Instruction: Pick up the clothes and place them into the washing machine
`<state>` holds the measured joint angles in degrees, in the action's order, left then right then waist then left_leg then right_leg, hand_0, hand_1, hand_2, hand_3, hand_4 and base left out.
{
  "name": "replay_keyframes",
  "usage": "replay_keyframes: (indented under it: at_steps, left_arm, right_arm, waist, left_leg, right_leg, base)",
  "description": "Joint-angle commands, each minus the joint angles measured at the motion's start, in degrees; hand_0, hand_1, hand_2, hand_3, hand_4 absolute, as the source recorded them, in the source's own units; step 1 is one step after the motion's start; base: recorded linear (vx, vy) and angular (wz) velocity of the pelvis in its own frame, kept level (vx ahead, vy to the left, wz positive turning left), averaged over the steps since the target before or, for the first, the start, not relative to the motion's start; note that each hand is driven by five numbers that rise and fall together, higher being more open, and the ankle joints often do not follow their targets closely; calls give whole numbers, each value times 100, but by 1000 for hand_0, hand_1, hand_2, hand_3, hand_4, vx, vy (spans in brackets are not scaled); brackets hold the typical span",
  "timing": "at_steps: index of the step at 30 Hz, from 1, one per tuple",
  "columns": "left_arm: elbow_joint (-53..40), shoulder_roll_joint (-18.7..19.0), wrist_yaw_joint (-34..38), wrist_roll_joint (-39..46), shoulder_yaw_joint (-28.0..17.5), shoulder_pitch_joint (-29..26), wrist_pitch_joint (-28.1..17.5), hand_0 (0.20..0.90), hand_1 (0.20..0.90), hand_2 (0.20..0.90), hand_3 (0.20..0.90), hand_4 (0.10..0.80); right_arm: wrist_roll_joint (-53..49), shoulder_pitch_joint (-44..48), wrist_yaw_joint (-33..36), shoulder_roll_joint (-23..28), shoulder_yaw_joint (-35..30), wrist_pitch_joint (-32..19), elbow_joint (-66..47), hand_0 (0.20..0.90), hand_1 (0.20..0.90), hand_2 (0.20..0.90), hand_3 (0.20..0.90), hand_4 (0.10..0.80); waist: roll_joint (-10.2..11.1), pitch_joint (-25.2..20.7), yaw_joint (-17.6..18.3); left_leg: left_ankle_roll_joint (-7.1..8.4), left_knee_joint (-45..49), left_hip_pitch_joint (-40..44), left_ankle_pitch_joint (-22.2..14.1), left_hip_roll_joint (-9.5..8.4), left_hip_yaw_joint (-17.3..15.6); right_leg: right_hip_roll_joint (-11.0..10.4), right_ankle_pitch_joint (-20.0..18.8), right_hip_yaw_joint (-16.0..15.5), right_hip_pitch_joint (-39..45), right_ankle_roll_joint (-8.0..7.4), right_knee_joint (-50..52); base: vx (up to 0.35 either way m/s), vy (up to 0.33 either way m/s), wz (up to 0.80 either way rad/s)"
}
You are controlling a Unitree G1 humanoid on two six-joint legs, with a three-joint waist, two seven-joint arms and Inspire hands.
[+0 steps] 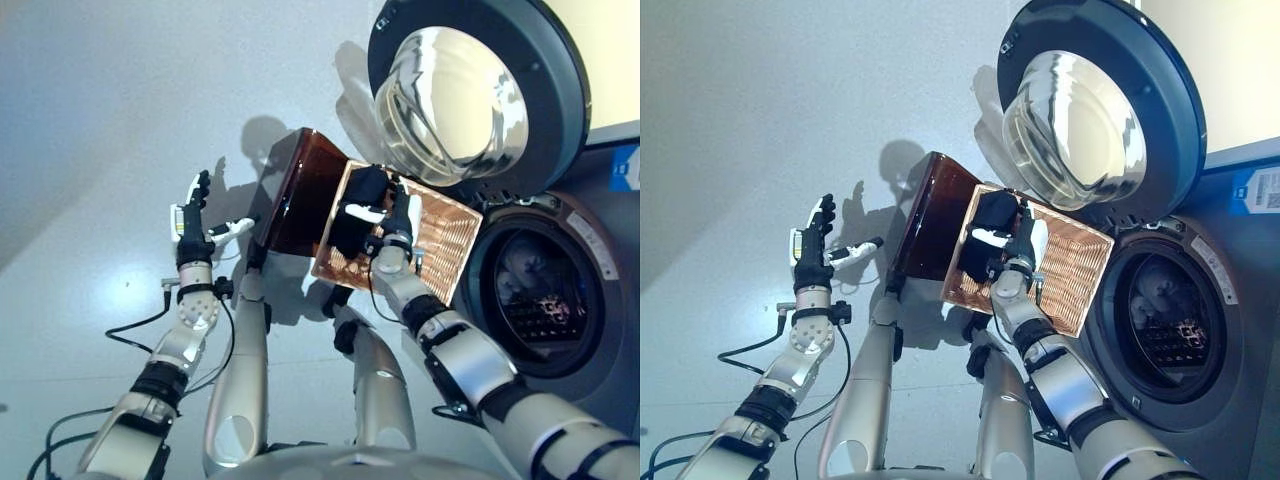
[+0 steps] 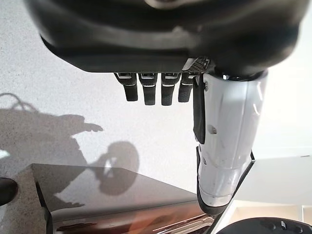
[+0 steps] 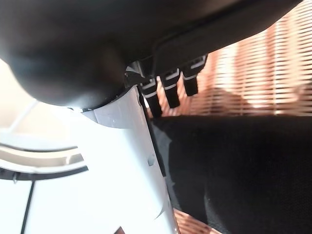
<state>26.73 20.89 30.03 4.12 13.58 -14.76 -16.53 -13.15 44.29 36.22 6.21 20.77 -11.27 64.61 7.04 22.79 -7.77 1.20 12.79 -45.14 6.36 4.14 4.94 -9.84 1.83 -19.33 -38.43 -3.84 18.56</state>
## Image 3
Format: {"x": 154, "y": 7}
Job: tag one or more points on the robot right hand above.
{"x": 97, "y": 36}

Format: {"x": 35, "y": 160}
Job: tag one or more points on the large black garment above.
{"x": 231, "y": 158}

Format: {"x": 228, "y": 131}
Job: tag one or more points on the round glass washer door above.
{"x": 48, "y": 158}

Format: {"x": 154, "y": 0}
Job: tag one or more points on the rectangular wicker laundry basket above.
{"x": 256, "y": 85}

